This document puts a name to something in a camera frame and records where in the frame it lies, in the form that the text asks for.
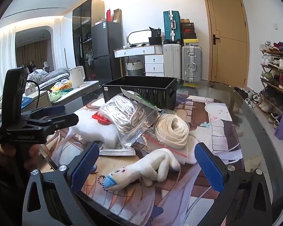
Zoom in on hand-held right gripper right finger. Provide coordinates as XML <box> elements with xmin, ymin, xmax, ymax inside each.
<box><xmin>195</xmin><ymin>142</ymin><xmax>273</xmax><ymax>226</ymax></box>

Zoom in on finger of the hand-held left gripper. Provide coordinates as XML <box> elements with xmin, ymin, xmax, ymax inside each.
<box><xmin>26</xmin><ymin>113</ymin><xmax>80</xmax><ymax>134</ymax></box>
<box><xmin>21</xmin><ymin>105</ymin><xmax>66</xmax><ymax>121</ymax></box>

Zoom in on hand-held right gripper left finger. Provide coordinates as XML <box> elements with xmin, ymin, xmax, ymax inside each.
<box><xmin>22</xmin><ymin>142</ymin><xmax>101</xmax><ymax>226</ymax></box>

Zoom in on red packet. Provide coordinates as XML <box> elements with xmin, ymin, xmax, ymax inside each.
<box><xmin>92</xmin><ymin>112</ymin><xmax>111</xmax><ymax>124</ymax></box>

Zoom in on white plush toy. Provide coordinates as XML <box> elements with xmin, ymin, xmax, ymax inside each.
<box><xmin>98</xmin><ymin>149</ymin><xmax>181</xmax><ymax>191</ymax></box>

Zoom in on bagged white rope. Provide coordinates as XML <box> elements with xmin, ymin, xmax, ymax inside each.
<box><xmin>99</xmin><ymin>93</ymin><xmax>161</xmax><ymax>146</ymax></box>

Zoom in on green medicine packet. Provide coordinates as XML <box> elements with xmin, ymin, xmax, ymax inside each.
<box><xmin>120</xmin><ymin>87</ymin><xmax>162</xmax><ymax>113</ymax></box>

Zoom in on black storage box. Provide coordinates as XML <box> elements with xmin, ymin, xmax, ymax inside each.
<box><xmin>101</xmin><ymin>76</ymin><xmax>178</xmax><ymax>111</ymax></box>

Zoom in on person's left hand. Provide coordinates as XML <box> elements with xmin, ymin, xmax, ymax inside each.
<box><xmin>0</xmin><ymin>144</ymin><xmax>41</xmax><ymax>169</ymax></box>

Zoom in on green snack bag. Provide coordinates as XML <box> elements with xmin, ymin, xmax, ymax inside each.
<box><xmin>49</xmin><ymin>91</ymin><xmax>62</xmax><ymax>102</ymax></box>

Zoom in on white power strip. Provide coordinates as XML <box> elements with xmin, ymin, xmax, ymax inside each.
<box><xmin>26</xmin><ymin>86</ymin><xmax>39</xmax><ymax>97</ymax></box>

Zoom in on orange snack bags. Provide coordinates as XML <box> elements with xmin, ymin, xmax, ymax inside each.
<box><xmin>51</xmin><ymin>81</ymin><xmax>72</xmax><ymax>92</ymax></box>

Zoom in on white foam piece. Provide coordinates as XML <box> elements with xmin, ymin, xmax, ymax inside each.
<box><xmin>71</xmin><ymin>119</ymin><xmax>119</xmax><ymax>150</ymax></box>

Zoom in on bed with grey bedding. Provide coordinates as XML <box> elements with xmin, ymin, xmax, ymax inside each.
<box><xmin>27</xmin><ymin>67</ymin><xmax>71</xmax><ymax>91</ymax></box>

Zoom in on white coffee table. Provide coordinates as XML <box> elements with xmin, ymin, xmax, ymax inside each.
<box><xmin>51</xmin><ymin>80</ymin><xmax>100</xmax><ymax>104</ymax></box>

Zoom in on flat silver packet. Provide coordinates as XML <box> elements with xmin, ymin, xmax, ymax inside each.
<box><xmin>98</xmin><ymin>142</ymin><xmax>136</xmax><ymax>156</ymax></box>

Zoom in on clear zip bag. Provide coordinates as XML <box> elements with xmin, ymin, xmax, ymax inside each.
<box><xmin>141</xmin><ymin>132</ymin><xmax>188</xmax><ymax>165</ymax></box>

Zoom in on printed desk mat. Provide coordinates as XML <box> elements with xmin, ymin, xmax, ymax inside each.
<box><xmin>38</xmin><ymin>94</ymin><xmax>244</xmax><ymax>225</ymax></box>

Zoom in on white electric kettle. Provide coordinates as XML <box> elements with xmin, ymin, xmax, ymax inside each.
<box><xmin>69</xmin><ymin>66</ymin><xmax>86</xmax><ymax>89</ymax></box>

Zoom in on brown curtain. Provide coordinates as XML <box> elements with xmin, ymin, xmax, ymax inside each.
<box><xmin>15</xmin><ymin>40</ymin><xmax>49</xmax><ymax>67</ymax></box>

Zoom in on scattered shoes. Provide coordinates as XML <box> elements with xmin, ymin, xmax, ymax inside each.
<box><xmin>233</xmin><ymin>86</ymin><xmax>262</xmax><ymax>110</ymax></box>

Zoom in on dark grey fridge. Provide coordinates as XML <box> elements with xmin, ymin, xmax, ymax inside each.
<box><xmin>91</xmin><ymin>21</ymin><xmax>123</xmax><ymax>85</ymax></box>

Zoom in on black glass cabinet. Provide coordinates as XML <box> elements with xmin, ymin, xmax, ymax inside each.
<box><xmin>72</xmin><ymin>0</ymin><xmax>105</xmax><ymax>76</ymax></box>

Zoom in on grey white woven basket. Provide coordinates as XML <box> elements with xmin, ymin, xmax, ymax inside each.
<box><xmin>126</xmin><ymin>60</ymin><xmax>145</xmax><ymax>76</ymax></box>

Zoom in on silver suitcase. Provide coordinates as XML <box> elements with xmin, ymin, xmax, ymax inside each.
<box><xmin>181</xmin><ymin>45</ymin><xmax>203</xmax><ymax>83</ymax></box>

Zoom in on white vanity desk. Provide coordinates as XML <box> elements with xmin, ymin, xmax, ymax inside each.
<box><xmin>114</xmin><ymin>46</ymin><xmax>164</xmax><ymax>77</ymax></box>

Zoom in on oval mirror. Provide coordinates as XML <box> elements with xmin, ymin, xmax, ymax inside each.
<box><xmin>127</xmin><ymin>29</ymin><xmax>151</xmax><ymax>45</ymax></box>

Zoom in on cardboard box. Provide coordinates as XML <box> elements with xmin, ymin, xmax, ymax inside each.
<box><xmin>112</xmin><ymin>9</ymin><xmax>122</xmax><ymax>24</ymax></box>

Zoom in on white suitcase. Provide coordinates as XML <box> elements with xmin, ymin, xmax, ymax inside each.
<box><xmin>163</xmin><ymin>44</ymin><xmax>182</xmax><ymax>79</ymax></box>

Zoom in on tan wooden door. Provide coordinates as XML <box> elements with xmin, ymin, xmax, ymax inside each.
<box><xmin>202</xmin><ymin>0</ymin><xmax>249</xmax><ymax>89</ymax></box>

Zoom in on black bag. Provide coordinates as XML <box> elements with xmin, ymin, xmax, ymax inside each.
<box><xmin>148</xmin><ymin>27</ymin><xmax>162</xmax><ymax>46</ymax></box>

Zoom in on teal suitcase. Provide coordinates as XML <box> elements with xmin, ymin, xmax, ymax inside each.
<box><xmin>163</xmin><ymin>11</ymin><xmax>181</xmax><ymax>44</ymax></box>

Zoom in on black cable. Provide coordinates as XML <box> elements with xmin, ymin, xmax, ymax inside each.
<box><xmin>26</xmin><ymin>82</ymin><xmax>41</xmax><ymax>109</ymax></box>

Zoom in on coiled white rope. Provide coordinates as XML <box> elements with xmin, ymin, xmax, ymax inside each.
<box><xmin>155</xmin><ymin>113</ymin><xmax>190</xmax><ymax>149</ymax></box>

